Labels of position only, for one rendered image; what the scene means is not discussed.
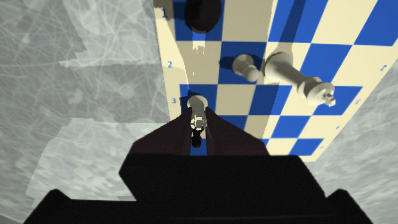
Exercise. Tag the white chess king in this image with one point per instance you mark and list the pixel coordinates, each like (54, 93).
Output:
(280, 67)

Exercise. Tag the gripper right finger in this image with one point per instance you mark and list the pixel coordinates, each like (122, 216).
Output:
(229, 139)

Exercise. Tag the blue and cream chessboard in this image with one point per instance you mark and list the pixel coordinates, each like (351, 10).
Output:
(349, 43)

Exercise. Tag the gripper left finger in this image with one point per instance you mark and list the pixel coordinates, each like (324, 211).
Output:
(167, 138)

